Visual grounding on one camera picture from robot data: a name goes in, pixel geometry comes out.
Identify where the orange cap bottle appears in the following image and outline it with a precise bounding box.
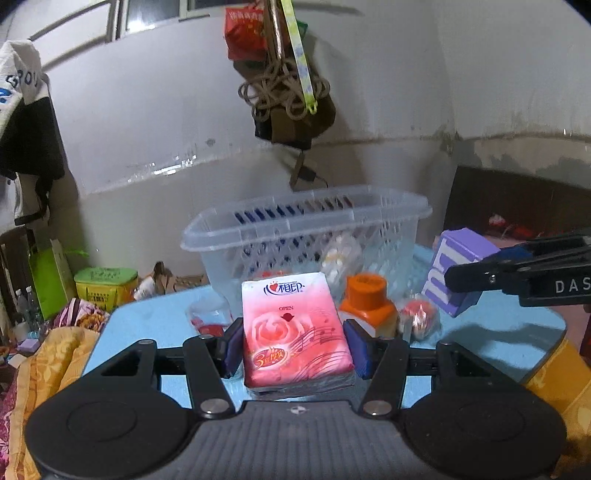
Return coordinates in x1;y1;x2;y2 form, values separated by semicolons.
339;272;399;337

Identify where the pink tissue pack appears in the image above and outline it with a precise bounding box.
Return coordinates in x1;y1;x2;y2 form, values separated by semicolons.
242;272;353;397

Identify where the clear bag red item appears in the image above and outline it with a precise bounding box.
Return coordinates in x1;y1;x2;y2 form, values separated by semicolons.
186;295;233;337

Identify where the small red white packet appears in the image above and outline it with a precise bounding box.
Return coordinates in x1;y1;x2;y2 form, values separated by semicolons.
398;296;439;342

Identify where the purple white box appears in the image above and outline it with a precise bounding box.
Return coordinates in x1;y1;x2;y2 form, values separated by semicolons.
420;227;502;318

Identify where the dark wooden headboard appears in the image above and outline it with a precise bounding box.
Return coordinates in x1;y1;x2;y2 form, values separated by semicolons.
444;166;590;240

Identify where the green yellow lidded box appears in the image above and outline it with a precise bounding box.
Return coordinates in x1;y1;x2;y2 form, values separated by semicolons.
74;267;139;313

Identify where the clear plastic basket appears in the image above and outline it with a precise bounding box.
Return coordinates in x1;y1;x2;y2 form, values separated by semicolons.
180;185;432;316

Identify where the orange floral blanket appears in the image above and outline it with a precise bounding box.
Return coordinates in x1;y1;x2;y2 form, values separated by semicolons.
1;327;99;479

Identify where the green paper bag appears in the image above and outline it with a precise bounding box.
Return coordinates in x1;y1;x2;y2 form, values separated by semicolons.
29;239;76;320

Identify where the white black hanging jacket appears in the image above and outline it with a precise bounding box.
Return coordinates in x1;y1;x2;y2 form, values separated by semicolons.
1;40;66;226

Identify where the red hanging bag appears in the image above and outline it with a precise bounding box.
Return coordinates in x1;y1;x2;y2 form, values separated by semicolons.
223;3;266;62

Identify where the coiled beige rope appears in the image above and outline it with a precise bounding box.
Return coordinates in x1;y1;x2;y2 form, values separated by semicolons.
237;59;332;122

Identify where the yellow green strap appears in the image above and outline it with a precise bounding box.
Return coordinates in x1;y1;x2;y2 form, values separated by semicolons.
279;0;320;115

